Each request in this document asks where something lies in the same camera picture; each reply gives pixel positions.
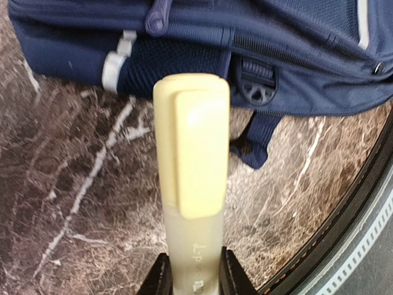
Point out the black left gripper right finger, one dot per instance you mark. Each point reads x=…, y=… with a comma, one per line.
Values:
x=232, y=277

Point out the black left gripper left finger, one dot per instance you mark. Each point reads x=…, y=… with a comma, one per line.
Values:
x=159, y=280

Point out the yellow highlighter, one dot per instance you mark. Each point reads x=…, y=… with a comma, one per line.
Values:
x=192, y=130

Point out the navy blue student backpack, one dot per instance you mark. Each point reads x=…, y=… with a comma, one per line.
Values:
x=281, y=58

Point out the black front rail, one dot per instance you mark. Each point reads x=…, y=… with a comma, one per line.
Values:
x=337, y=225

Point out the grey slotted cable duct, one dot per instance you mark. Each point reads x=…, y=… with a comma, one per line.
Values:
x=360, y=251

